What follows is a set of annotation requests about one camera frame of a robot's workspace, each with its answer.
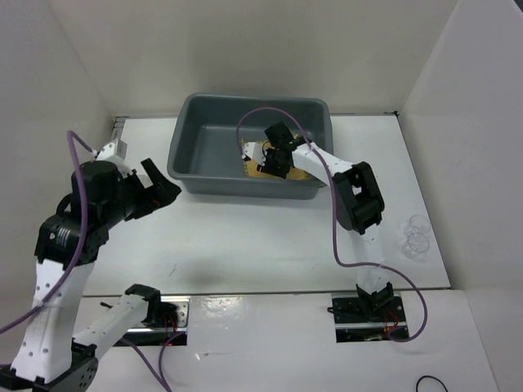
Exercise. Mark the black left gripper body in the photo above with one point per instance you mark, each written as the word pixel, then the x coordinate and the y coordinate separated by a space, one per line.
pixel 131 196

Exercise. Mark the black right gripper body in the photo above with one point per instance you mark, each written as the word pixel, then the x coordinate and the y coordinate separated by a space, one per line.
pixel 273 165

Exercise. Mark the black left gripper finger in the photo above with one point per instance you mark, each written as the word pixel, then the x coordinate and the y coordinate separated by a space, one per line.
pixel 153 172
pixel 158 195

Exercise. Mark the bamboo woven mat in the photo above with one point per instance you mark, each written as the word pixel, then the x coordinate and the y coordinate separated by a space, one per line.
pixel 250 169

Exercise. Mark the clear glass oval dish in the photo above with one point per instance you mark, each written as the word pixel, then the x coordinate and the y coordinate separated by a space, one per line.
pixel 144 180

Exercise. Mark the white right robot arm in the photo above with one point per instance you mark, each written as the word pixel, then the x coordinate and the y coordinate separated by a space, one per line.
pixel 357 202

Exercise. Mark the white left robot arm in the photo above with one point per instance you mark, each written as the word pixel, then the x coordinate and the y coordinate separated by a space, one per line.
pixel 52 356

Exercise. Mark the grey plastic bin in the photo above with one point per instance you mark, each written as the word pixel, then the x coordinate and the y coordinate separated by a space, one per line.
pixel 204 152

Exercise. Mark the clear plastic cup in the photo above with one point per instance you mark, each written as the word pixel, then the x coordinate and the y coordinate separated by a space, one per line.
pixel 415 231

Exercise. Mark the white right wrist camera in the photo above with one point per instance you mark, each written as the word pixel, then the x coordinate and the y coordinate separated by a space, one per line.
pixel 254 151

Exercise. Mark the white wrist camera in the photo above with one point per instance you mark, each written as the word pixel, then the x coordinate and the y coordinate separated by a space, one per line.
pixel 114 152
pixel 254 151

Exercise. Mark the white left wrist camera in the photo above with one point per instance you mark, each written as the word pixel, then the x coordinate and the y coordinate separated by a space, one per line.
pixel 114 152

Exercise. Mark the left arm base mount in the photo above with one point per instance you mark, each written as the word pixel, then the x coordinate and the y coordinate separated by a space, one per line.
pixel 172 324

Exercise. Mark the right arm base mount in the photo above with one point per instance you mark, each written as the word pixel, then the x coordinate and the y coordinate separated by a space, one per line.
pixel 352 325

